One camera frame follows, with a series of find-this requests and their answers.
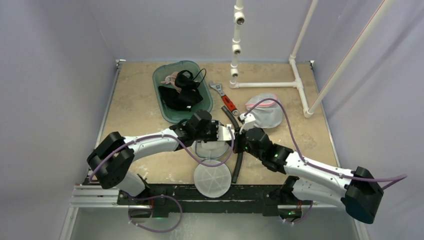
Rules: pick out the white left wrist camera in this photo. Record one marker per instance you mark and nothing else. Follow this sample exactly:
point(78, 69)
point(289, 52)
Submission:
point(225, 133)

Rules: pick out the black garment in basin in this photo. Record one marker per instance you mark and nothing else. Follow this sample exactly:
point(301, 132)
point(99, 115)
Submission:
point(169, 97)

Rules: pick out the teal plastic basin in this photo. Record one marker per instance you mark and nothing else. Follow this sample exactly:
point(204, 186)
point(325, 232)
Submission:
point(173, 116)

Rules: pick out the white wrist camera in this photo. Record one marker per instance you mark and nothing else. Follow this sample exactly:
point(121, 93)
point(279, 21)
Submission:
point(247, 121)
point(225, 133)

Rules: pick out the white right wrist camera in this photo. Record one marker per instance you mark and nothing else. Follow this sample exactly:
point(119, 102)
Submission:
point(247, 121)

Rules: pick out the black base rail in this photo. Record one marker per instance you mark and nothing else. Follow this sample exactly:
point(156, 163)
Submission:
point(267, 200)

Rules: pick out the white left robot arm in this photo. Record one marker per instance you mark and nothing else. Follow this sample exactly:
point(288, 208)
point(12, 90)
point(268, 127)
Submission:
point(110, 161)

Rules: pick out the red-handled adjustable wrench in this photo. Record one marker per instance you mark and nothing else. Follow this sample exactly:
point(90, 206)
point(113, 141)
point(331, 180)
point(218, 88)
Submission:
point(227, 102)

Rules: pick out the beige bra in basin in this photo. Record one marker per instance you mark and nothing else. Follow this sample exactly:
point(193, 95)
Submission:
point(170, 79)

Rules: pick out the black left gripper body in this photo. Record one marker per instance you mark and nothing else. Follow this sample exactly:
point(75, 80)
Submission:
point(209, 134)

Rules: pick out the small pink-zip mesh bag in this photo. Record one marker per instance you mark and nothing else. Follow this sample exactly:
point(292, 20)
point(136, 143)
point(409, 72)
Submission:
point(268, 114)

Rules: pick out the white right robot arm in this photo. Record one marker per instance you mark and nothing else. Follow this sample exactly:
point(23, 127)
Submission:
point(356, 191)

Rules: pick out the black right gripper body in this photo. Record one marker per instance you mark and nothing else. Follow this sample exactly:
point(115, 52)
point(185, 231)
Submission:
point(239, 139)

